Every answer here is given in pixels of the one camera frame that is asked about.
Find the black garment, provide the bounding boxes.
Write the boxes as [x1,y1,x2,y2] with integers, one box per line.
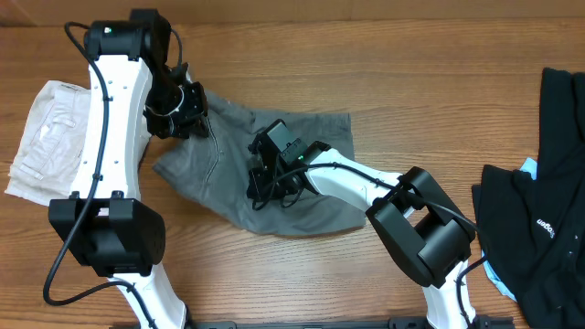
[471,67,585,329]

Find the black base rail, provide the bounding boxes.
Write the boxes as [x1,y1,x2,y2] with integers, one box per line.
[110,315,516,329]

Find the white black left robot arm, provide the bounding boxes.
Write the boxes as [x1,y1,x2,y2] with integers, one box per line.
[48,9,208,328]

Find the grey shorts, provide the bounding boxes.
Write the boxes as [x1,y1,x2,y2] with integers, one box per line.
[154,90,366,236]

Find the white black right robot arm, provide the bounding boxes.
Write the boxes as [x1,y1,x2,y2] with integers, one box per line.
[248,140,476,328]

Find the white folded shorts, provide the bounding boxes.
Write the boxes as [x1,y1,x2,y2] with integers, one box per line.
[5,80,92,207]

